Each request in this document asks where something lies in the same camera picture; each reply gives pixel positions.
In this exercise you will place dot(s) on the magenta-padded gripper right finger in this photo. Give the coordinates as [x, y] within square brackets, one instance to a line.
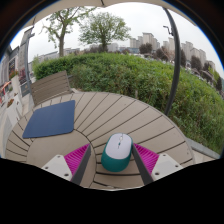
[165, 164]

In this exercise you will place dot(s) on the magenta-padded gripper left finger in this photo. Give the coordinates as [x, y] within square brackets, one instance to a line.
[58, 165]

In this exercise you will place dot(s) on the white and teal computer mouse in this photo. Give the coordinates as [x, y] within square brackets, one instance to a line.
[117, 150]

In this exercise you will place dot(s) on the blue mouse pad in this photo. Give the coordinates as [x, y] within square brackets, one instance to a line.
[50, 119]

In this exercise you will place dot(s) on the white flower planter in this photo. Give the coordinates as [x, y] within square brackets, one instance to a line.
[15, 111]

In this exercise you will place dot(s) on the slatted wooden chair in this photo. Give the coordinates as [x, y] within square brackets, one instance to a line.
[50, 87]

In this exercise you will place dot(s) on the green hedge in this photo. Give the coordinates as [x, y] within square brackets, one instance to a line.
[133, 76]

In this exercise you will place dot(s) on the curved dark umbrella pole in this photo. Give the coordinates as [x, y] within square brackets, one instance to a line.
[176, 66]

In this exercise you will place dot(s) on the tall grey sign pillar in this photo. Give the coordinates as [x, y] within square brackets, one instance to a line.
[26, 60]

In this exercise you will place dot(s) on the grey storefront building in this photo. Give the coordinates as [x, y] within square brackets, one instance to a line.
[8, 66]

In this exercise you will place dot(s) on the thin-trunked leafy tree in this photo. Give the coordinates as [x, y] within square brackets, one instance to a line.
[61, 40]

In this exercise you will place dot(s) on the high-rise building group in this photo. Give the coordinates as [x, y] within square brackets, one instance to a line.
[148, 39]

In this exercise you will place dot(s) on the round-crowned green tree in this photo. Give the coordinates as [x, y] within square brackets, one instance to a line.
[104, 28]

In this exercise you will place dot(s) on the beige umbrella canopy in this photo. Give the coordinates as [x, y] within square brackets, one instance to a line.
[66, 6]

